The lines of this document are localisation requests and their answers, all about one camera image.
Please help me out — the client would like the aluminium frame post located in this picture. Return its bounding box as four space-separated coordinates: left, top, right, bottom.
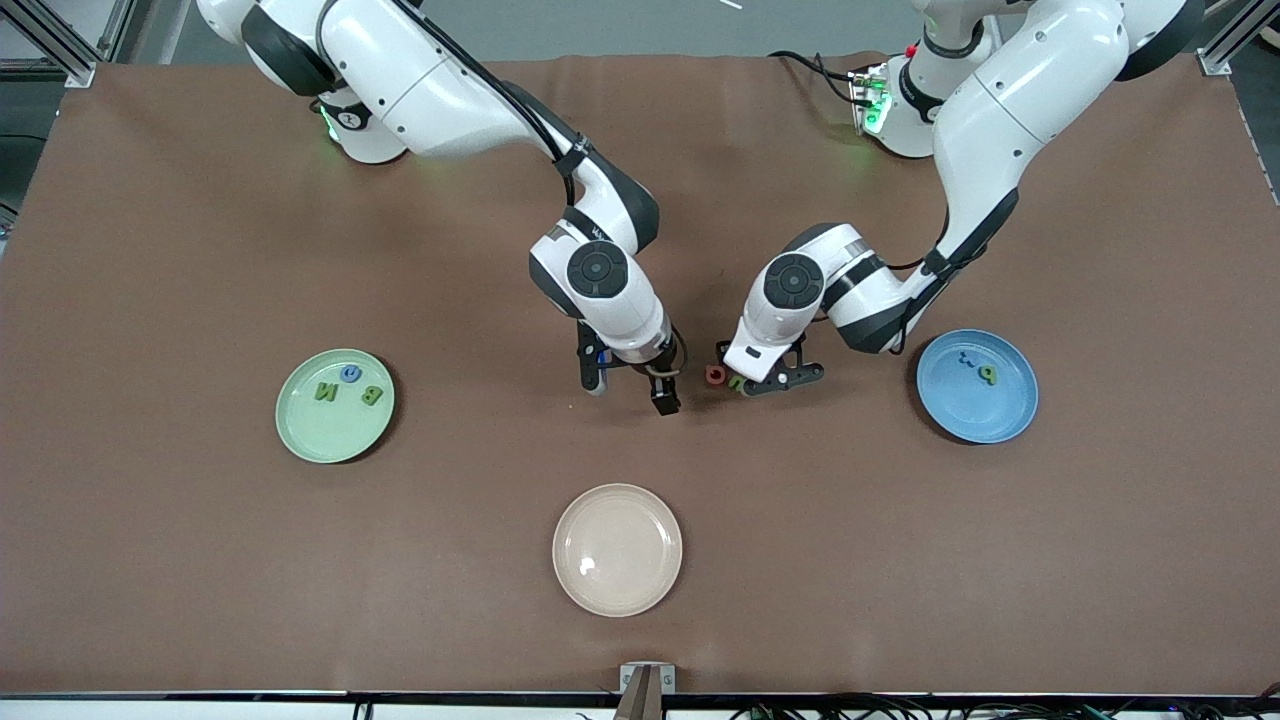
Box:
1197 0 1280 77
0 0 99 89

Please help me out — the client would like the black base cable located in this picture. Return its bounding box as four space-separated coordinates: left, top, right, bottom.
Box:
768 50 863 107

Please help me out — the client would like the brown table cover mat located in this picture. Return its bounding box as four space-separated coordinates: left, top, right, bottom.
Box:
0 52 1280 697

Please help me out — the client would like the blue plate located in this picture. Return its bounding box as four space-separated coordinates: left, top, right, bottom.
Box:
916 329 1040 446

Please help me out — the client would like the brown camera post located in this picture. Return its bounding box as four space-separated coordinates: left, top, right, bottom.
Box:
612 666 665 720

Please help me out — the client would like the beige plate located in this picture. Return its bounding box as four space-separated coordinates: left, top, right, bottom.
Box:
552 483 684 618

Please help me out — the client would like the green plate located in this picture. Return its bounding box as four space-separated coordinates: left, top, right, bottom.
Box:
275 348 396 465

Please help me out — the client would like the metal bracket plate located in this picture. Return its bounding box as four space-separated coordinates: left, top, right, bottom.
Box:
619 662 677 695

